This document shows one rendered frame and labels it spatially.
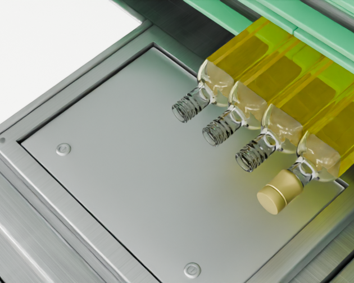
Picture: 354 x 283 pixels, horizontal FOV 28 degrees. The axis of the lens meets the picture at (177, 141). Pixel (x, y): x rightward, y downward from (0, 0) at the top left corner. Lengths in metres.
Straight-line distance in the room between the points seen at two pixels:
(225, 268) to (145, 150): 0.23
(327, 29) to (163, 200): 0.32
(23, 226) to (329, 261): 0.42
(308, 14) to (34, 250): 0.48
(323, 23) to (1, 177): 0.51
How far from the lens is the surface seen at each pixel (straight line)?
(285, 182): 0.83
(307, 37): 0.94
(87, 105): 1.11
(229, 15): 1.07
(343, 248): 0.98
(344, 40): 0.91
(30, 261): 0.99
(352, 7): 0.84
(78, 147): 1.06
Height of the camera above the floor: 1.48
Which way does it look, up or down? 20 degrees down
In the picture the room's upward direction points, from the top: 129 degrees counter-clockwise
